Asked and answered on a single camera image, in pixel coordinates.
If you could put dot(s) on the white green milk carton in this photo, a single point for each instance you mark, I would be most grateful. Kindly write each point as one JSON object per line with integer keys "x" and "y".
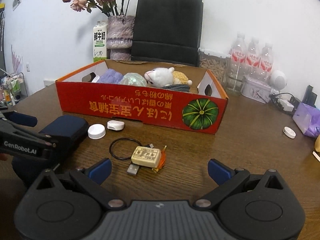
{"x": 99, "y": 41}

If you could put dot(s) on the middle pink-label water bottle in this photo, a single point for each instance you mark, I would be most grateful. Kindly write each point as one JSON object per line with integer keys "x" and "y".
{"x": 253, "y": 58}

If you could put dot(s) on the white earbud case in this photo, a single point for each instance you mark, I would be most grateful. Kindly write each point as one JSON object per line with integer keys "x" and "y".
{"x": 115, "y": 125}

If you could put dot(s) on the silver usb stick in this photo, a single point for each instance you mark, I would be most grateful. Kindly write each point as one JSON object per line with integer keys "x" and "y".
{"x": 133, "y": 169}

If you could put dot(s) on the left pink-label water bottle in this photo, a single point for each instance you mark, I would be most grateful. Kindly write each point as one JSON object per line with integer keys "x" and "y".
{"x": 238, "y": 53}

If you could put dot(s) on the white tin box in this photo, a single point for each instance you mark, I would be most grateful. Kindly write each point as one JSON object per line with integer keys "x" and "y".
{"x": 256, "y": 90}

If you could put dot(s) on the white yellow plush sheep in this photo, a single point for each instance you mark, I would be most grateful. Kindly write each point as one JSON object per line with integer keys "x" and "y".
{"x": 162, "y": 77}

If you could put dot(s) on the small white oval case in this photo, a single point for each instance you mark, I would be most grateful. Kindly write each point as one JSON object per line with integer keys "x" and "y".
{"x": 290, "y": 133}

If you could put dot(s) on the purple knitted cloth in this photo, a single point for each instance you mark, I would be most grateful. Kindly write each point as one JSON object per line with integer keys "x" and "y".
{"x": 110, "y": 77}

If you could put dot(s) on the purple ceramic vase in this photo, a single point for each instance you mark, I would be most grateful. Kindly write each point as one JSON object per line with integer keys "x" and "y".
{"x": 120, "y": 37}

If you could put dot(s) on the navy blue zip case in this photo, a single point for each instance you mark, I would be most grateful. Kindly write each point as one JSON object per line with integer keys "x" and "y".
{"x": 70, "y": 131}

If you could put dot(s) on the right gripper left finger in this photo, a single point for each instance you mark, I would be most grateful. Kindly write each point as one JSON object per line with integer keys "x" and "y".
{"x": 88, "y": 186}

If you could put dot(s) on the purple tissue pack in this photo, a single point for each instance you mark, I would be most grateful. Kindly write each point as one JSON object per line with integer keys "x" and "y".
{"x": 307, "y": 119}

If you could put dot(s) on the clear jar of seeds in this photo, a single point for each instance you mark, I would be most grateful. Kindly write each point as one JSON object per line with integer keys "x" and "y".
{"x": 217, "y": 63}

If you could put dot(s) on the pink-label water bottle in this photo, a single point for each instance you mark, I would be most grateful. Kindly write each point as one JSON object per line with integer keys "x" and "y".
{"x": 266, "y": 62}
{"x": 238, "y": 53}
{"x": 253, "y": 58}

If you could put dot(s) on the black stand device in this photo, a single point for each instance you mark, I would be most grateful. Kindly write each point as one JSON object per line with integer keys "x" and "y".
{"x": 310, "y": 97}

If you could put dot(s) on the yellow mug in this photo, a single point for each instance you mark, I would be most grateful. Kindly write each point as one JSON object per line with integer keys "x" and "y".
{"x": 317, "y": 145}

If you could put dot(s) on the orange cardboard pumpkin box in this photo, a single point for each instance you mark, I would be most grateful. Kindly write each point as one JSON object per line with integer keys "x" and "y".
{"x": 200, "y": 110}

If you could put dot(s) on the right pink-label water bottle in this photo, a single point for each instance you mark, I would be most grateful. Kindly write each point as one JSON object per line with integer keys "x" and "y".
{"x": 266, "y": 62}

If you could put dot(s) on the clear glass cup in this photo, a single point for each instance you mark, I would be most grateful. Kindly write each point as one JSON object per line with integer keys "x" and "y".
{"x": 233, "y": 86}

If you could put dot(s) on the black paper shopping bag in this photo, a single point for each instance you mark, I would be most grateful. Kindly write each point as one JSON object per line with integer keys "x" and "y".
{"x": 168, "y": 31}

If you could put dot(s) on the white bottle cap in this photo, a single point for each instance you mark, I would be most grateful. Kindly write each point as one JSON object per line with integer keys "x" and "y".
{"x": 96, "y": 131}

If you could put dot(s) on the white round speaker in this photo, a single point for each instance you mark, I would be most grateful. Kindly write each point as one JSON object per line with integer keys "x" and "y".
{"x": 278, "y": 80}

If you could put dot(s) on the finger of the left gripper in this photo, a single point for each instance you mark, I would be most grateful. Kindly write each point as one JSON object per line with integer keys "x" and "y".
{"x": 11, "y": 130}
{"x": 19, "y": 118}

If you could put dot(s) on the iridescent shell ball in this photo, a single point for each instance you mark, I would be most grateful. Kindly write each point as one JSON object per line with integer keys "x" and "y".
{"x": 133, "y": 79}

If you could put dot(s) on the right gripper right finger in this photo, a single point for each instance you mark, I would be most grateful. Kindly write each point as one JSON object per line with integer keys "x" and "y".
{"x": 229, "y": 182}

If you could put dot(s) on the white power adapter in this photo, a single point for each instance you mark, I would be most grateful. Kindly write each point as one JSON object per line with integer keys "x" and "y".
{"x": 286, "y": 105}

